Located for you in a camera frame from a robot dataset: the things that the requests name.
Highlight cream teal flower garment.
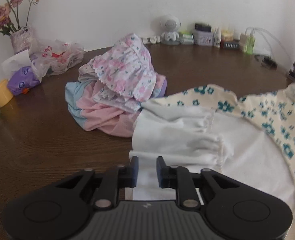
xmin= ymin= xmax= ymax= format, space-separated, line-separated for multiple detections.
xmin=125 ymin=83 xmax=295 ymax=239

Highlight pastel pink blue clothes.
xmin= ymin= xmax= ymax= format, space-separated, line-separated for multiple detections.
xmin=65 ymin=73 xmax=140 ymax=138

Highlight pink floral folded clothes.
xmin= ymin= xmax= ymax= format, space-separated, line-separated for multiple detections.
xmin=79 ymin=33 xmax=166 ymax=113

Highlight purple tissue pack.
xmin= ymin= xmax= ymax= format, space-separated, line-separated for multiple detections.
xmin=7 ymin=66 xmax=41 ymax=96

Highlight clear plastic bag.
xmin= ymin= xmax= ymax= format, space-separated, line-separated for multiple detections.
xmin=29 ymin=40 xmax=85 ymax=81

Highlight yellow cup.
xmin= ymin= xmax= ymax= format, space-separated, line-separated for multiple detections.
xmin=0 ymin=79 xmax=13 ymax=108

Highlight dark red gift box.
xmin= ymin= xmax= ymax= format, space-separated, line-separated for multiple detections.
xmin=220 ymin=40 xmax=240 ymax=50

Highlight green white small boxes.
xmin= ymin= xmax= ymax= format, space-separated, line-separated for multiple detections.
xmin=179 ymin=31 xmax=194 ymax=45

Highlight floral tin box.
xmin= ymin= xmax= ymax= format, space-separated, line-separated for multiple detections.
xmin=193 ymin=30 xmax=214 ymax=47

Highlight white clip row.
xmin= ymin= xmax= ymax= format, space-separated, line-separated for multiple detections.
xmin=141 ymin=36 xmax=161 ymax=44

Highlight green spray bottle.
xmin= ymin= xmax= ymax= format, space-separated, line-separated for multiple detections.
xmin=244 ymin=35 xmax=256 ymax=55

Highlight white spray bottle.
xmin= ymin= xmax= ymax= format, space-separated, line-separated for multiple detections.
xmin=213 ymin=27 xmax=221 ymax=48

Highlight white charger plug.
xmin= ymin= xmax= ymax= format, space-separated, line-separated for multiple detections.
xmin=239 ymin=33 xmax=247 ymax=52

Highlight yellow cake box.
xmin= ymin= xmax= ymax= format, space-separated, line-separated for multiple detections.
xmin=221 ymin=30 xmax=234 ymax=42

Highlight black device on tin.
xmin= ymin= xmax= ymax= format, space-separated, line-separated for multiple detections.
xmin=195 ymin=23 xmax=212 ymax=33

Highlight white round robot toy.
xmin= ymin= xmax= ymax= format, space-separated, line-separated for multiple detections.
xmin=151 ymin=15 xmax=181 ymax=46

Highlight flower vase with roses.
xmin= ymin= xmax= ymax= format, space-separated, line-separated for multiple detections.
xmin=0 ymin=0 xmax=40 ymax=55

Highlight white charging cable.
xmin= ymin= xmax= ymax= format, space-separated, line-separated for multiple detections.
xmin=245 ymin=26 xmax=295 ymax=75

